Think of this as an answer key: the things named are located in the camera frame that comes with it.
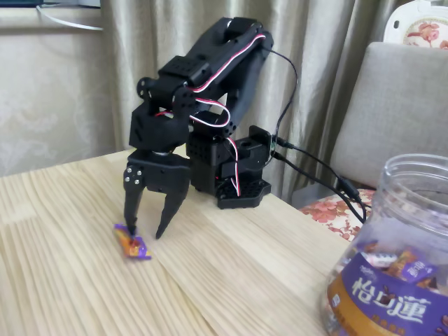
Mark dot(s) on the dark flat device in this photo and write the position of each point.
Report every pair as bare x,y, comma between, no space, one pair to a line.
59,3

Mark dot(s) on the white floral chair back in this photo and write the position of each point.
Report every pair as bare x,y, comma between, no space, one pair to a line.
423,33

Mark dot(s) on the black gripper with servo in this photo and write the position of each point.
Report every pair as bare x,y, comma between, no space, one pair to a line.
162,173

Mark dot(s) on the beige patterned curtain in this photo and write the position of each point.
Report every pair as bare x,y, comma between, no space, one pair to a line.
315,42

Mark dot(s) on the orange-brown snack packet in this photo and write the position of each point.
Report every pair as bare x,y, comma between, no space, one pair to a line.
402,260

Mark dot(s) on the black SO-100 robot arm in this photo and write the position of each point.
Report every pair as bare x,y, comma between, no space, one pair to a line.
157,133

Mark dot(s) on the purple snack packet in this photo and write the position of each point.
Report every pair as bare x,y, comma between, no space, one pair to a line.
418,271

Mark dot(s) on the beige window sill ledge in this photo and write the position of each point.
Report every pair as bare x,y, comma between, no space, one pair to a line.
21,21

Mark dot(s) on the purple orange candy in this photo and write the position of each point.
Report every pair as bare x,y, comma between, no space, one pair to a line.
134,250

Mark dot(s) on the grey upholstered chair back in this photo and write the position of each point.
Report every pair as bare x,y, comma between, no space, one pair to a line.
402,105

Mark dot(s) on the floral seat cushion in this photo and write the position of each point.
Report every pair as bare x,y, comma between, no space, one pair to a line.
325,210

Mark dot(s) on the clear plastic candy jar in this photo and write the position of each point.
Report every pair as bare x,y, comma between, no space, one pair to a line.
385,304

